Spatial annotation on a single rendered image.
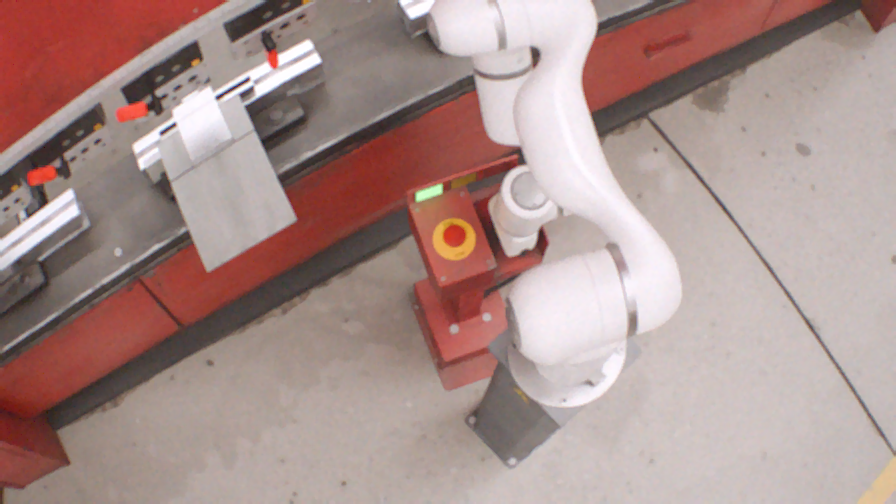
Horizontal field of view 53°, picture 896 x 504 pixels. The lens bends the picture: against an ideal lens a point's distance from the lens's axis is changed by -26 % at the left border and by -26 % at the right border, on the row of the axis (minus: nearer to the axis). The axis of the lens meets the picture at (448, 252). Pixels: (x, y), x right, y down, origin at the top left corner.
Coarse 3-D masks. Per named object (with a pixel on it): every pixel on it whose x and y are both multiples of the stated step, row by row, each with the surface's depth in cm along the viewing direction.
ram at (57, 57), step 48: (0, 0) 109; (48, 0) 117; (96, 0) 126; (144, 0) 135; (192, 0) 144; (0, 48) 119; (48, 48) 128; (96, 48) 138; (144, 48) 148; (0, 96) 130; (48, 96) 140; (96, 96) 151; (0, 144) 142
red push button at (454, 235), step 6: (450, 228) 204; (456, 228) 204; (462, 228) 205; (444, 234) 204; (450, 234) 204; (456, 234) 204; (462, 234) 204; (444, 240) 204; (450, 240) 204; (456, 240) 204; (462, 240) 204; (450, 246) 204; (456, 246) 204
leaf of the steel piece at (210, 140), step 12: (204, 108) 189; (216, 108) 189; (192, 120) 189; (204, 120) 189; (216, 120) 189; (180, 132) 188; (192, 132) 188; (204, 132) 188; (216, 132) 188; (228, 132) 188; (192, 144) 187; (204, 144) 187; (216, 144) 187; (228, 144) 187; (192, 156) 187; (204, 156) 185
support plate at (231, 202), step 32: (224, 160) 187; (256, 160) 187; (192, 192) 185; (224, 192) 185; (256, 192) 185; (192, 224) 184; (224, 224) 184; (256, 224) 184; (288, 224) 184; (224, 256) 183
